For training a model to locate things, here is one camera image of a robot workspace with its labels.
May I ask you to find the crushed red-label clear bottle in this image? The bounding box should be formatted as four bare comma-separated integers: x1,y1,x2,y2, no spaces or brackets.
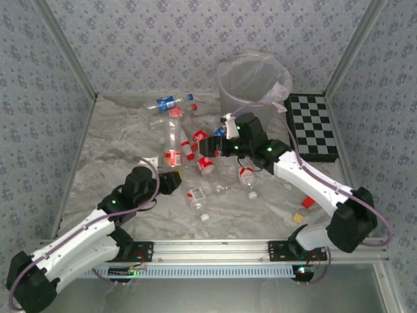
192,129,210,153

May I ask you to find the clear cola bottle red label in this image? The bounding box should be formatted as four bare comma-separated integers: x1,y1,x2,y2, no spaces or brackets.
195,155,216,176

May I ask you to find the large clear bottle red-white label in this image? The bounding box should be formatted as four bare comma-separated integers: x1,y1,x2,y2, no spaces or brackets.
161,115,184,169

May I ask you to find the small white red-striped bottle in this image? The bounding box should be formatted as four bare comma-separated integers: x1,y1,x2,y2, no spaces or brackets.
179,125,197,162

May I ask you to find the translucent grey plastic bin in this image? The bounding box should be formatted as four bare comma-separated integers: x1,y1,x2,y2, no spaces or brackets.
217,50,293,132

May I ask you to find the blue-label bottle with blue cap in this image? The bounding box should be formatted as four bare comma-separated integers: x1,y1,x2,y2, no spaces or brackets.
146,93,195,113

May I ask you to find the black white checkerboard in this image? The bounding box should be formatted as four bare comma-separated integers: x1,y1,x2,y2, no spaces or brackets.
283,93,341,163

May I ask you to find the small circuit board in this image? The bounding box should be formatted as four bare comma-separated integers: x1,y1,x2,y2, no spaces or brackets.
108,266,136,278
292,264,315,281

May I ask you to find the grey metal panel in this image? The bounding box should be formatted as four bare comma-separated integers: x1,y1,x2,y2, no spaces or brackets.
38,263,395,313

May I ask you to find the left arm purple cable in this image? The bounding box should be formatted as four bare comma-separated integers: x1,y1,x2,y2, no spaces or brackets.
7,156,162,311

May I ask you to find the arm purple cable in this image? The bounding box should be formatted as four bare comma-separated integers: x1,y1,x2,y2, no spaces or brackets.
231,100,394,285
7,156,162,311

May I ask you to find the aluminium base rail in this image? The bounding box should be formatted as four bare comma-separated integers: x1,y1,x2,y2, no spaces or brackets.
38,239,390,264

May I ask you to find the aluminium frame bar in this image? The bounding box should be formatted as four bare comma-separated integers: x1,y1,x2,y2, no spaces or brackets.
50,96,98,241
325,95,359,195

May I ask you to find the slotted pale cable duct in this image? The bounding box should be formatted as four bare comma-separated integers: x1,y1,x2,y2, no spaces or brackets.
78,263,296,280

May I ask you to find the aluminium frame post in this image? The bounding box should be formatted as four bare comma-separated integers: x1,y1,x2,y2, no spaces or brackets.
324,0,388,98
32,0,98,100

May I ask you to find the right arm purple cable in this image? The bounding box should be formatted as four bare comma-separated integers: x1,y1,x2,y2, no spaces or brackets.
231,100,394,285

